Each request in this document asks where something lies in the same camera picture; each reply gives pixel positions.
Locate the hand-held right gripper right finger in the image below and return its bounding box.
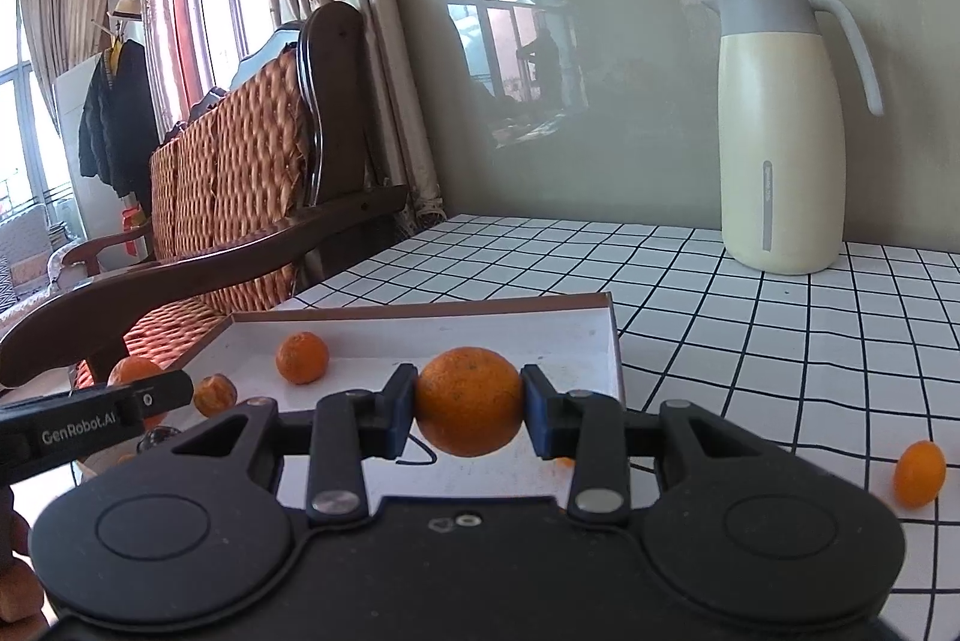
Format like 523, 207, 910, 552
521, 364, 797, 528

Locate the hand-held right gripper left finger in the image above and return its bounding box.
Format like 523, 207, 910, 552
161, 363, 419, 526

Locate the large mandarin orange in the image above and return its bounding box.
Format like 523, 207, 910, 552
414, 346, 525, 459

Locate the brown cardboard box white inside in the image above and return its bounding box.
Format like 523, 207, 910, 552
75, 293, 626, 508

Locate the person's left hand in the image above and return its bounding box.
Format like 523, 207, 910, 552
0, 483, 47, 621

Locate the plastic covered armchair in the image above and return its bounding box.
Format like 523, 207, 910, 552
0, 204, 77, 313

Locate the red bag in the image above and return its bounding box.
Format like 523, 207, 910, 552
120, 206, 149, 257

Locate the black grid white tablecloth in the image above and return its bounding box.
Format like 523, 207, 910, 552
270, 213, 960, 641

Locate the white cabinet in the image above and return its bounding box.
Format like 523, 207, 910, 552
54, 57, 102, 241

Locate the wooden sofa with woven back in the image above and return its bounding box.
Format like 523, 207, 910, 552
0, 1, 410, 391

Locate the black jacket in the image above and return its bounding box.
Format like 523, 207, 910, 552
78, 38, 161, 201

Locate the balcony window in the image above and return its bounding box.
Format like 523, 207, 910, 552
0, 0, 74, 220

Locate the cream and grey thermos jug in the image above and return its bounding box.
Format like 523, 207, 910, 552
679, 0, 885, 277

